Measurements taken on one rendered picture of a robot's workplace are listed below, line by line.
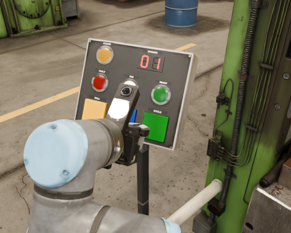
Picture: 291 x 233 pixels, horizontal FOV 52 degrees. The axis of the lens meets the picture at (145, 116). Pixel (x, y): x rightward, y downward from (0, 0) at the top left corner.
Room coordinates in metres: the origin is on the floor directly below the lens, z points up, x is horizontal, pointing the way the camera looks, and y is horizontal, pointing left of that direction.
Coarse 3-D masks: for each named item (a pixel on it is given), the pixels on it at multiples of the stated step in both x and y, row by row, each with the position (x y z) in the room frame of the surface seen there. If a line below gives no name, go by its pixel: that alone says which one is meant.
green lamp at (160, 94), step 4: (156, 88) 0.76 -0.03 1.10; (160, 88) 0.75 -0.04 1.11; (164, 88) 0.75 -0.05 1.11; (156, 92) 0.75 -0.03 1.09; (160, 92) 0.75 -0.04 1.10; (164, 92) 0.74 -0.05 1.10; (156, 96) 0.74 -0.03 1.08; (160, 96) 0.74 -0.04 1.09; (164, 96) 0.74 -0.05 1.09; (156, 100) 0.74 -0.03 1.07; (160, 100) 0.73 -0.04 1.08; (164, 100) 0.73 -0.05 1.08
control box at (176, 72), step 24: (96, 48) 0.88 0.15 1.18; (120, 48) 0.86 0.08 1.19; (144, 48) 0.83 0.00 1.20; (96, 72) 0.84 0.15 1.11; (120, 72) 0.82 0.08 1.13; (144, 72) 0.79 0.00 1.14; (168, 72) 0.77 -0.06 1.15; (192, 72) 0.78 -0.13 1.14; (96, 96) 0.80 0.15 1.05; (144, 96) 0.76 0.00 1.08; (168, 96) 0.73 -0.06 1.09; (168, 144) 0.66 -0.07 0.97
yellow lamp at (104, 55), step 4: (104, 48) 0.87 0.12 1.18; (100, 52) 0.87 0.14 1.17; (104, 52) 0.86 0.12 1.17; (108, 52) 0.86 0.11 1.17; (100, 56) 0.86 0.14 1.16; (104, 56) 0.86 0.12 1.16; (108, 56) 0.85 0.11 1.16; (100, 60) 0.86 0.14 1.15; (104, 60) 0.85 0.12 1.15; (108, 60) 0.85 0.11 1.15
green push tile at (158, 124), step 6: (144, 114) 0.72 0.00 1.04; (150, 114) 0.72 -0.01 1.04; (156, 114) 0.72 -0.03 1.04; (144, 120) 0.71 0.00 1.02; (150, 120) 0.71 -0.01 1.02; (156, 120) 0.70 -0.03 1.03; (162, 120) 0.70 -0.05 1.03; (168, 120) 0.70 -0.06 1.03; (150, 126) 0.70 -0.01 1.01; (156, 126) 0.69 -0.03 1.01; (162, 126) 0.69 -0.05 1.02; (150, 132) 0.69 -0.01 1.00; (156, 132) 0.69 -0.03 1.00; (162, 132) 0.68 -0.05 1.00; (150, 138) 0.68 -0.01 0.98; (156, 138) 0.68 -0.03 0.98; (162, 138) 0.67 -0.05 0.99
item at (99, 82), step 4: (96, 76) 0.83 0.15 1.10; (100, 76) 0.83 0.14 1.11; (96, 80) 0.83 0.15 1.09; (100, 80) 0.82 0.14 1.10; (104, 80) 0.82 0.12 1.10; (96, 84) 0.82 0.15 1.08; (100, 84) 0.81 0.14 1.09; (104, 84) 0.81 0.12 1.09; (96, 88) 0.81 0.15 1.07; (100, 88) 0.81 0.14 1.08
